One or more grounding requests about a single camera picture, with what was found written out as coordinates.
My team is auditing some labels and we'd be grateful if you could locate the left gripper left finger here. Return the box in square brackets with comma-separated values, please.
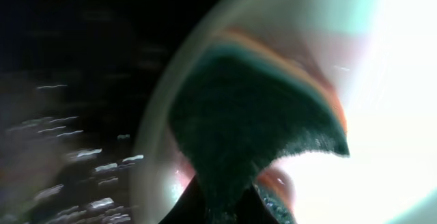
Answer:
[159, 175, 206, 224]

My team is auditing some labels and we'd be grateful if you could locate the green scrub sponge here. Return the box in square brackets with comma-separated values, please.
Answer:
[169, 43, 349, 219]

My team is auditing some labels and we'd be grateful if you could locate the round black serving tray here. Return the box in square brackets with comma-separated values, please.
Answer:
[1, 0, 219, 223]

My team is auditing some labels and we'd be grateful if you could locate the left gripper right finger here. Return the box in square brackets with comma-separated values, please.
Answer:
[236, 183, 296, 224]

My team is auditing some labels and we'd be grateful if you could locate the light blue plate top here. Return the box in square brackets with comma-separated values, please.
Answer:
[131, 0, 436, 223]

